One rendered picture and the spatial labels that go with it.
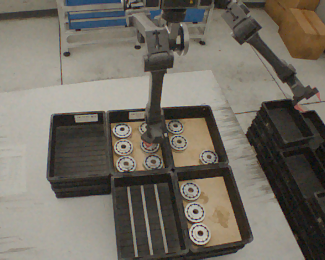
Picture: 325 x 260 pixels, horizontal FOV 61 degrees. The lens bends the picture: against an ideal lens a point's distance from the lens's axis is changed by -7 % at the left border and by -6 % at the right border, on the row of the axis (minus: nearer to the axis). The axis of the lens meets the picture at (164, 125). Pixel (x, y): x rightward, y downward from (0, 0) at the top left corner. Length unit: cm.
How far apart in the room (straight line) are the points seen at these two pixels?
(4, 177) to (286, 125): 204
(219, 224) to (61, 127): 99
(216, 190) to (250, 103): 182
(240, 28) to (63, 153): 106
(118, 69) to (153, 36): 223
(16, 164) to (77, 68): 175
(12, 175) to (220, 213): 113
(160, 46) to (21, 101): 126
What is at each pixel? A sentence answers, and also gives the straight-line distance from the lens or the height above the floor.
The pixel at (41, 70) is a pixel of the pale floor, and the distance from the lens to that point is 334.
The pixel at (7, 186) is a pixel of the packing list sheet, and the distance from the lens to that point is 173.
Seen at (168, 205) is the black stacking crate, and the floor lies 83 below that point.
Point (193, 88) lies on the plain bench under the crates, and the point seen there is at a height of 70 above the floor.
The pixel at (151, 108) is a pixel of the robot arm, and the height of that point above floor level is 122.
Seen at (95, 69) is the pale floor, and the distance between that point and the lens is 324.
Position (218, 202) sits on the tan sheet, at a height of 83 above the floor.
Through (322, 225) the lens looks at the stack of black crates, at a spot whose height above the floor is 51.
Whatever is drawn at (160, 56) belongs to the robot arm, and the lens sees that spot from 102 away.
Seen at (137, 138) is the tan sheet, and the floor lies 83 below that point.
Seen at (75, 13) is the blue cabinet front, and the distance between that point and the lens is 319.
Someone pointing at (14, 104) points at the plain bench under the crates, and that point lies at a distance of 207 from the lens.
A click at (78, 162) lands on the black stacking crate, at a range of 155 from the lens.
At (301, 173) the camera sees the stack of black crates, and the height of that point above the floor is 38.
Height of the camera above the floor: 216
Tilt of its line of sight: 52 degrees down
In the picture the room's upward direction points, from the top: 11 degrees clockwise
